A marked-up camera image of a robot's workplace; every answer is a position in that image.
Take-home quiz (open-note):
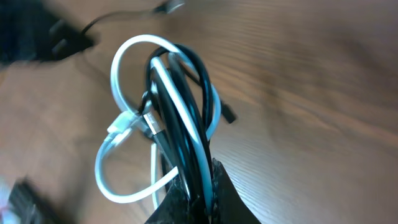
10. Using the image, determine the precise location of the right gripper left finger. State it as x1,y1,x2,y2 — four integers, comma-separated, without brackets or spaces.
145,177,198,224

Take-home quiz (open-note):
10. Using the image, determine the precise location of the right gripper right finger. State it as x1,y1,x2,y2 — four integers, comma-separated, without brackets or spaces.
211,158,260,224

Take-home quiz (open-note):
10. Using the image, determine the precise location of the white USB cable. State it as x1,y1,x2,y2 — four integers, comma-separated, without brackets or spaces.
94,34,222,215

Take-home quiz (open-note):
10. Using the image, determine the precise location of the black USB cable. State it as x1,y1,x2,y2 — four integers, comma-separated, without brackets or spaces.
80,0,239,224

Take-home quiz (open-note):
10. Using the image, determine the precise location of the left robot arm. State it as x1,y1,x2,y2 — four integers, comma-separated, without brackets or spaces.
1,0,95,66

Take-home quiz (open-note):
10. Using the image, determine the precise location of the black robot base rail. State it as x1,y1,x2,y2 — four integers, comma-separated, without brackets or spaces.
1,179,65,224

